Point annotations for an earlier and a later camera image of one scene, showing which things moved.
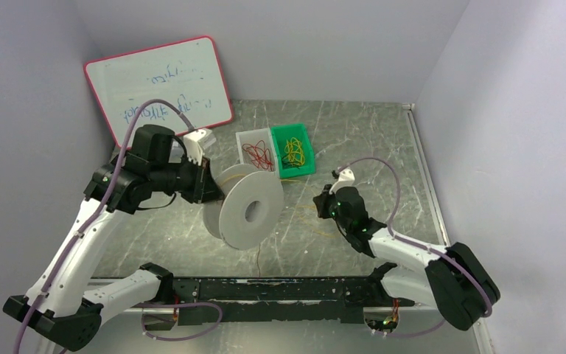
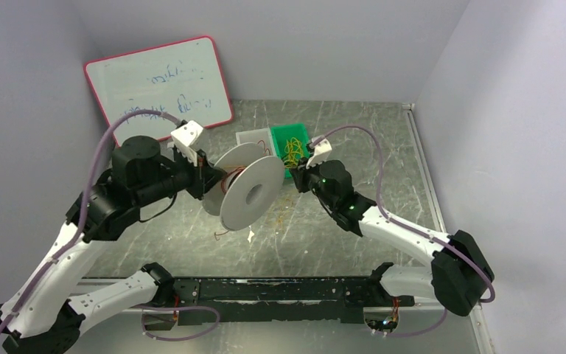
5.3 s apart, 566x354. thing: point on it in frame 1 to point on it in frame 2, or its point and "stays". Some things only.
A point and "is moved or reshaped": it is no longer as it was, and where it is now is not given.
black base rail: (256, 300) stays
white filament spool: (251, 209) is moved or reshaped
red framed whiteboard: (187, 73) stays
